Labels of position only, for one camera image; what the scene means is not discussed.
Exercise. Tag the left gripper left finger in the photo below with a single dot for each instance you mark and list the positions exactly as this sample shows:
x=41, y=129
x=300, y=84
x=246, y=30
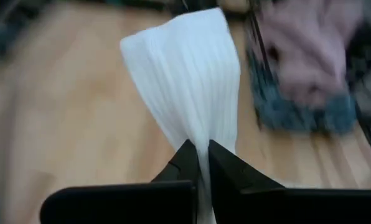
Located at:
x=126, y=205

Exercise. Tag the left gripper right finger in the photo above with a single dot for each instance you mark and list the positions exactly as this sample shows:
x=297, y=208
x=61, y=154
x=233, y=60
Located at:
x=266, y=208

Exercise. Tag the blue fleece towel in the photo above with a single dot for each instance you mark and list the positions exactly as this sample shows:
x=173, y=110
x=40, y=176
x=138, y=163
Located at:
x=285, y=115

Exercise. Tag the white ribbed sock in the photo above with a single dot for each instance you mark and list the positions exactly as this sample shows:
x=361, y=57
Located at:
x=185, y=77

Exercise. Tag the pink knit cloth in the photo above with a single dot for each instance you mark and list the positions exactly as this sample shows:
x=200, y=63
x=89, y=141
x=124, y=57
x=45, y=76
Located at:
x=307, y=53

